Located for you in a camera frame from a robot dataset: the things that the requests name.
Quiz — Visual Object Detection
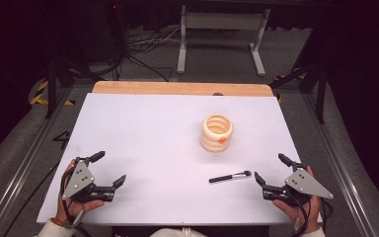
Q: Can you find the white table sheet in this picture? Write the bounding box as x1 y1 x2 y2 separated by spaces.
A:
36 92 324 227

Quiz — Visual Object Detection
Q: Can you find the black makeup brush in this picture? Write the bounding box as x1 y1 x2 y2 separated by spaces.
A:
208 169 253 185

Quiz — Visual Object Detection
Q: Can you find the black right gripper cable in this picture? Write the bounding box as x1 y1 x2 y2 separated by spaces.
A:
289 194 335 237

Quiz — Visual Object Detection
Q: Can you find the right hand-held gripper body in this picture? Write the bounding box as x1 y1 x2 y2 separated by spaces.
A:
262 167 335 207

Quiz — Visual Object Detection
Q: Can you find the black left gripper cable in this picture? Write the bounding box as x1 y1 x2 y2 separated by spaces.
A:
59 167 85 237

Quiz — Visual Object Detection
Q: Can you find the person's white clothing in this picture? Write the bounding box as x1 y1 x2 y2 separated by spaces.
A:
148 226 209 237

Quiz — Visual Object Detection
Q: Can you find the aluminium floor rail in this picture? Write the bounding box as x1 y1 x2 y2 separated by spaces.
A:
0 86 75 237
299 92 379 237

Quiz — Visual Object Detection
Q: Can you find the black computer tower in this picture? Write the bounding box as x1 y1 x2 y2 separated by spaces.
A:
103 0 130 64

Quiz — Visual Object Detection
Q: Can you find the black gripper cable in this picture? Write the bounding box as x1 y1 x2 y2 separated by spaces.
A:
59 167 85 237
289 194 335 237

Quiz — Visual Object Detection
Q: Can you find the cream ribbed holder cup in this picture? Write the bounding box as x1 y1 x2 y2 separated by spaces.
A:
199 113 235 154

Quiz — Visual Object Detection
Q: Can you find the white metal stand frame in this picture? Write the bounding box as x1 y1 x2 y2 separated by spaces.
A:
176 4 271 78

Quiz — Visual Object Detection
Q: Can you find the person's right hand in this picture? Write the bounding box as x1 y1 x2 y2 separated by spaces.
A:
271 165 322 233

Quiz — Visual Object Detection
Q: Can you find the black tripod stand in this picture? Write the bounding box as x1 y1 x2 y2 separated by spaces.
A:
268 60 329 125
42 53 107 120

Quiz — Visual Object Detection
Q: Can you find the person's left hand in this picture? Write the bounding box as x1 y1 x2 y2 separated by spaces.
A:
54 158 106 225

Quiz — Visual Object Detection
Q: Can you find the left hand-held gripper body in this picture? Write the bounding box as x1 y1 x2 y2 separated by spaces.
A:
60 157 116 203

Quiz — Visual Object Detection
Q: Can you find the bundle of floor cables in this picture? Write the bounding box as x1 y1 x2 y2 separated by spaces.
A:
112 25 183 83

